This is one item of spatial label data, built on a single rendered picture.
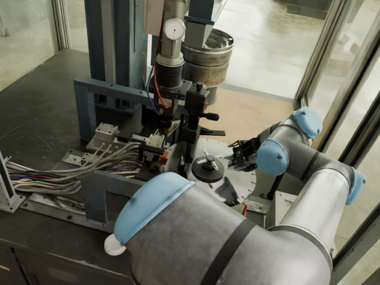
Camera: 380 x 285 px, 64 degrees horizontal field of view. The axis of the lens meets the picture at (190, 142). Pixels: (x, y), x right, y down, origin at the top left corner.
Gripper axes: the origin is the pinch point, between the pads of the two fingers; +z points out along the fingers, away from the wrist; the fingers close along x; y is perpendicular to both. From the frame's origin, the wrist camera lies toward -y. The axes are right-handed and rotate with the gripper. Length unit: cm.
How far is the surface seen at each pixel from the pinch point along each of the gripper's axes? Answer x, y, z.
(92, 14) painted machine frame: -79, 31, 27
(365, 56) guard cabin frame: -28, -45, -32
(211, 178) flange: 3.0, 7.5, 3.0
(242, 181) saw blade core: 5.6, -2.5, 0.2
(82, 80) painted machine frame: -46, 38, 29
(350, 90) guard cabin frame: -21, -48, -21
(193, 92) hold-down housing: -16.0, 21.3, -17.2
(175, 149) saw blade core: -11.0, 12.6, 13.4
